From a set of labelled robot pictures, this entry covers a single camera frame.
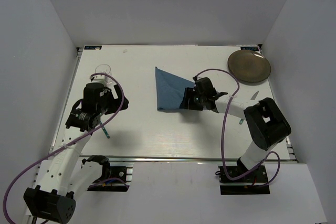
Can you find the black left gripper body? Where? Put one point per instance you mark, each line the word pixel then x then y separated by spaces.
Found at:
pixel 110 105

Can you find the dark round plate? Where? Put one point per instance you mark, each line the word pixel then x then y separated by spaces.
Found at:
pixel 249 66

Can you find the clear drinking glass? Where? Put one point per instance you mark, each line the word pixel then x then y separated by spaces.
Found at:
pixel 105 68

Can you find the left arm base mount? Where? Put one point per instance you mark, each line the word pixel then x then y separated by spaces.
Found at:
pixel 114 177

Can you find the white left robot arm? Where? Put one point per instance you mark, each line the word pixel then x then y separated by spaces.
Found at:
pixel 54 196

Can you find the blue cloth napkin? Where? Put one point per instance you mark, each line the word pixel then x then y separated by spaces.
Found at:
pixel 170 90

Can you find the fork with green handle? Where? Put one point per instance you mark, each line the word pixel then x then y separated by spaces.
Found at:
pixel 103 127

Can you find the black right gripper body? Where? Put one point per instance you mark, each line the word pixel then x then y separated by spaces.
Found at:
pixel 200 98

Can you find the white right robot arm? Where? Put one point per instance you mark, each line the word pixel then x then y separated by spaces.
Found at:
pixel 266 123

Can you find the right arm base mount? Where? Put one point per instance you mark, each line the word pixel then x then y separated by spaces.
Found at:
pixel 251 184

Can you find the blue label sticker left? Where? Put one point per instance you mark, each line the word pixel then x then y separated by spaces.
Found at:
pixel 92 47

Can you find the knife with green handle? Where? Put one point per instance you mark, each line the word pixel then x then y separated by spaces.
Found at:
pixel 252 98

